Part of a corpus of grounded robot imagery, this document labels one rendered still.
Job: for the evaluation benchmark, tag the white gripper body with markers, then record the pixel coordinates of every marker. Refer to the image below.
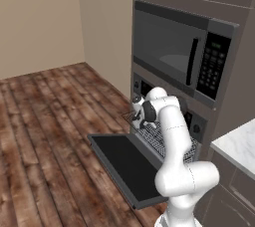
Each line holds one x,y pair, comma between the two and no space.
138,105

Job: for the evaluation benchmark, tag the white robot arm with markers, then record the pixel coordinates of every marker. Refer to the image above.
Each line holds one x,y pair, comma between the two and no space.
174,144

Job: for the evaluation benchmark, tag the black oven knob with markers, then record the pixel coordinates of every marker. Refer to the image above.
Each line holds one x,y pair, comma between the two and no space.
197,128
136,85

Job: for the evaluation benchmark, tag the black glass oven door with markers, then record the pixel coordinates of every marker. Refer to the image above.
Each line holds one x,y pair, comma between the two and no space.
129,168

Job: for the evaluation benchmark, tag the grey built-in oven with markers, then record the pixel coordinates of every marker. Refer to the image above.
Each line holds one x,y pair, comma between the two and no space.
199,128

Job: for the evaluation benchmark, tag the grey microwave oven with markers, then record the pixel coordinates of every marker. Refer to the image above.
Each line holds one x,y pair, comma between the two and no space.
172,48

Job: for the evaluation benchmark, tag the grey-brown tall cabinet housing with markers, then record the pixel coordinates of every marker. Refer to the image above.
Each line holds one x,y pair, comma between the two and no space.
239,71

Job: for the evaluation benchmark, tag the grey-brown base cupboard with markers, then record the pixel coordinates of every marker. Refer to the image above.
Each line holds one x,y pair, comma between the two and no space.
219,201

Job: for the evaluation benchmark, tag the grey-brown drawer front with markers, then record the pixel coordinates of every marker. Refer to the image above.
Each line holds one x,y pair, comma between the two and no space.
244,187

